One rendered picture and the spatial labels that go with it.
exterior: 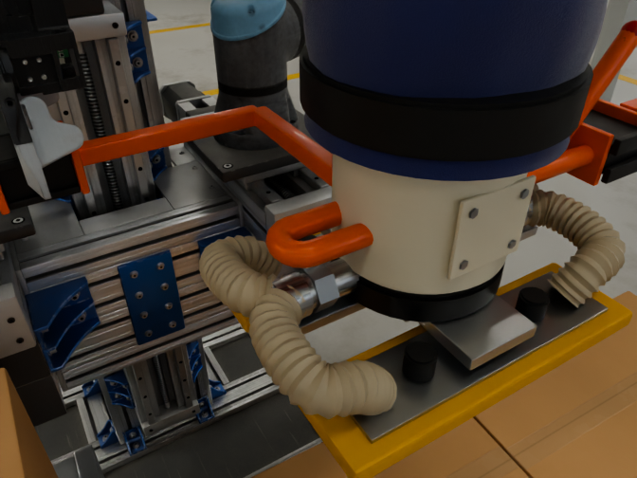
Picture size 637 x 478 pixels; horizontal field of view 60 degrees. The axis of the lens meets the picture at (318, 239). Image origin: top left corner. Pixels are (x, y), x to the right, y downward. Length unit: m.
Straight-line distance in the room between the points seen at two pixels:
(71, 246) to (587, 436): 0.98
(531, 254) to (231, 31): 1.94
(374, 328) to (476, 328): 1.57
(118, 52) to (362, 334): 1.42
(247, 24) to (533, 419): 0.88
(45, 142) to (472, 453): 0.88
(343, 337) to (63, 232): 1.28
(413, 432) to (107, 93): 0.70
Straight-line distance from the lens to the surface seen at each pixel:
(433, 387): 0.49
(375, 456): 0.45
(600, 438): 1.22
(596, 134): 0.65
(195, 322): 1.07
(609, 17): 3.67
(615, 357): 1.39
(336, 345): 2.00
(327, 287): 0.49
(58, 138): 0.57
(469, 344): 0.50
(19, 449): 0.68
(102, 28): 0.91
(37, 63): 0.59
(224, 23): 0.90
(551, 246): 2.67
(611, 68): 0.66
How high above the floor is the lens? 1.45
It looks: 35 degrees down
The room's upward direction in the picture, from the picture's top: straight up
